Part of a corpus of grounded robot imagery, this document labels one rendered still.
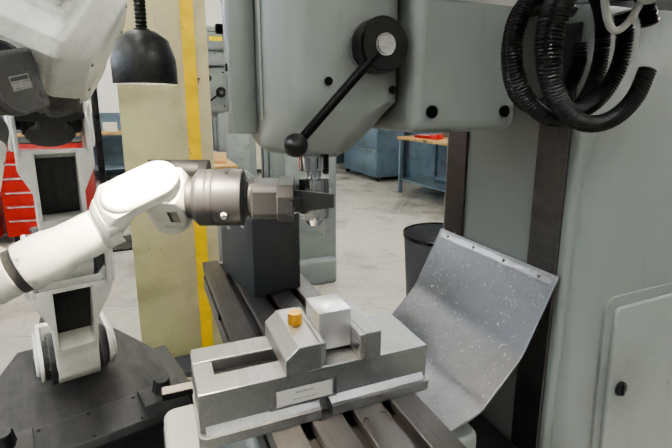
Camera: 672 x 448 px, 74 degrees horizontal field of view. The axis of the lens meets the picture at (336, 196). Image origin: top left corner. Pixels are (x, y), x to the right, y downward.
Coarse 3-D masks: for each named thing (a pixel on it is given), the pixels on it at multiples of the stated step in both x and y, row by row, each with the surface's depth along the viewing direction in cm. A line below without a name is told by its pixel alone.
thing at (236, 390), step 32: (352, 320) 69; (384, 320) 78; (192, 352) 68; (224, 352) 68; (256, 352) 68; (352, 352) 68; (384, 352) 68; (416, 352) 70; (192, 384) 69; (224, 384) 60; (256, 384) 60; (288, 384) 62; (320, 384) 64; (352, 384) 66; (384, 384) 68; (416, 384) 69; (224, 416) 60; (256, 416) 61; (288, 416) 62; (320, 416) 64
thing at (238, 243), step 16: (256, 224) 100; (272, 224) 102; (288, 224) 104; (224, 240) 117; (240, 240) 107; (256, 240) 101; (272, 240) 103; (288, 240) 105; (224, 256) 118; (240, 256) 108; (256, 256) 101; (272, 256) 103; (288, 256) 106; (240, 272) 109; (256, 272) 102; (272, 272) 104; (288, 272) 107; (256, 288) 103; (272, 288) 105; (288, 288) 107
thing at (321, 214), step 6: (300, 186) 69; (306, 186) 68; (312, 186) 68; (318, 186) 68; (324, 186) 69; (324, 192) 69; (312, 210) 69; (318, 210) 69; (324, 210) 70; (300, 216) 71; (306, 216) 70; (312, 216) 69; (318, 216) 69; (324, 216) 70
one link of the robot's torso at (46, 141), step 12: (24, 120) 98; (36, 120) 100; (48, 120) 101; (60, 120) 102; (36, 132) 104; (48, 132) 105; (60, 132) 107; (72, 132) 109; (36, 144) 108; (48, 144) 110; (60, 144) 112
